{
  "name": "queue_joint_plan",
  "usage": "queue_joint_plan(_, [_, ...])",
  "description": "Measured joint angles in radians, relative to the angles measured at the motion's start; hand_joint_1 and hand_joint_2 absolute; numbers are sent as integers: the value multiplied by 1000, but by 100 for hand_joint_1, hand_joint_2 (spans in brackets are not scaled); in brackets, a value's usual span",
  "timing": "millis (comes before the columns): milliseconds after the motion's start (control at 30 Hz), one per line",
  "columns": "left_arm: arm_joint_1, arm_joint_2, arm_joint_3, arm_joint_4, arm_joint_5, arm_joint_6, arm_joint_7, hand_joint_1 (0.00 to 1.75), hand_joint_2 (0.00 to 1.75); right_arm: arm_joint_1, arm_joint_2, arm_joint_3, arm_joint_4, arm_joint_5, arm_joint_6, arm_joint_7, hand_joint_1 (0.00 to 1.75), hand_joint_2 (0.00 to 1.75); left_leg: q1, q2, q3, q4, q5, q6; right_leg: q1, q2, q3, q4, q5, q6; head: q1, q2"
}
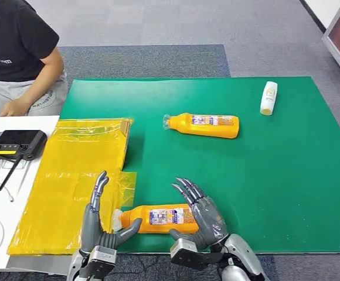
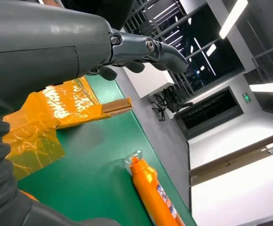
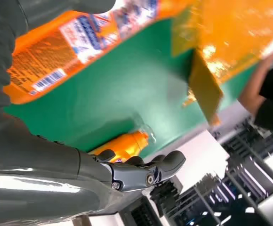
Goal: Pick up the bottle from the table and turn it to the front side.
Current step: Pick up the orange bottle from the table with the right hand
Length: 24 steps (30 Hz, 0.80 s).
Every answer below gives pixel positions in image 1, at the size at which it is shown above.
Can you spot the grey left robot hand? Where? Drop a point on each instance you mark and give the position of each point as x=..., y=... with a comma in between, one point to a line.
x=91, y=229

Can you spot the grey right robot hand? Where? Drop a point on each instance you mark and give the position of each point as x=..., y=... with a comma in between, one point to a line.
x=209, y=223

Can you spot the orange bottle with clear cap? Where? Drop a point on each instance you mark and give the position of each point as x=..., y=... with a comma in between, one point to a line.
x=143, y=219
x=205, y=130

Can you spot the person's left forearm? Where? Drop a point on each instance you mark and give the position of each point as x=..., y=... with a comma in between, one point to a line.
x=45, y=75

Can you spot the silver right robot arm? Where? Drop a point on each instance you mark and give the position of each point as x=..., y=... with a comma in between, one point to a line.
x=243, y=256

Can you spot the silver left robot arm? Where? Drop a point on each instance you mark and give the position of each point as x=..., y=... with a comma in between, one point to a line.
x=73, y=267

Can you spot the small white bottle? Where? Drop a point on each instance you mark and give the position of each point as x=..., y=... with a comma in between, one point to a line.
x=269, y=97

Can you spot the yellow taped cardboard box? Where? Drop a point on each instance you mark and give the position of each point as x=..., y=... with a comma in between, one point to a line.
x=70, y=174

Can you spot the green table mat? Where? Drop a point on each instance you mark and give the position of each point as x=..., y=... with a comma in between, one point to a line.
x=246, y=174

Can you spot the black remote controller with antennas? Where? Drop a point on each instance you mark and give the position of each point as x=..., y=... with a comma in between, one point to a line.
x=19, y=141

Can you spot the person's left hand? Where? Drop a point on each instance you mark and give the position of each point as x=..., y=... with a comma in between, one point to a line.
x=14, y=108

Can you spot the person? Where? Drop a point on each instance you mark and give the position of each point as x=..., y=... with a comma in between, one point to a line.
x=11, y=38

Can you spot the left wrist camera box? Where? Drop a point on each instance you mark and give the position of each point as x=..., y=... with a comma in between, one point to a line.
x=100, y=260

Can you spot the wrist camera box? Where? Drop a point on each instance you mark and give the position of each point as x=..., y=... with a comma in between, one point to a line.
x=187, y=254
x=100, y=260

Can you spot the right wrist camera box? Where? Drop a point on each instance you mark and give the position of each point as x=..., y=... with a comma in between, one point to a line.
x=187, y=254

